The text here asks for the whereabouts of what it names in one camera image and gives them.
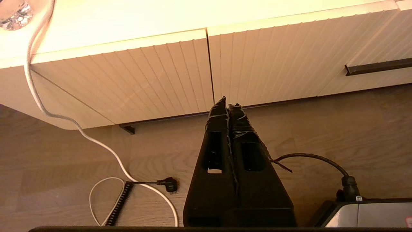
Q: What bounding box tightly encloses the white TV cabinet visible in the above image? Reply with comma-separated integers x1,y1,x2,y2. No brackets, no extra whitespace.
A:
0,0,412,131

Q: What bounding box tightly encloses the black coiled cable with plug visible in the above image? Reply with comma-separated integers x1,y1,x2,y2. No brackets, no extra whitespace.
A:
106,177,178,227

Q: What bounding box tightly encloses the thin white cable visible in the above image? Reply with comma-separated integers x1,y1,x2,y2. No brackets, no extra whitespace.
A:
89,177,126,227

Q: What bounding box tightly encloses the black floor cable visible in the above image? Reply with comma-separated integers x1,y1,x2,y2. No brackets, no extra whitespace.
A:
272,153,361,202

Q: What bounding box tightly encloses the white ribbed drawer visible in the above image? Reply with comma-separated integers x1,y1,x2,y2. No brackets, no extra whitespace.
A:
317,0,412,97

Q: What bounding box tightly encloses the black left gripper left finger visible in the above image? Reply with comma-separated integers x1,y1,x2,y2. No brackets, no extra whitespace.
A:
183,96,239,227

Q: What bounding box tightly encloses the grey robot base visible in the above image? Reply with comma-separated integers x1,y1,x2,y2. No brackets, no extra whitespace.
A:
309,197,412,228

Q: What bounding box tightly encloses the white ribbed cabinet door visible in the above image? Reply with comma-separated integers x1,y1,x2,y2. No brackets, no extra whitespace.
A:
207,1,400,107
31,29,214,124

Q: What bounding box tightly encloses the thick white power cable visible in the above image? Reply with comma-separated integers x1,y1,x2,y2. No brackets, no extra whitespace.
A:
23,0,179,227

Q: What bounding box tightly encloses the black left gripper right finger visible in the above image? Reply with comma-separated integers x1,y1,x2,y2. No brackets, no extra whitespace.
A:
228,103,297,227

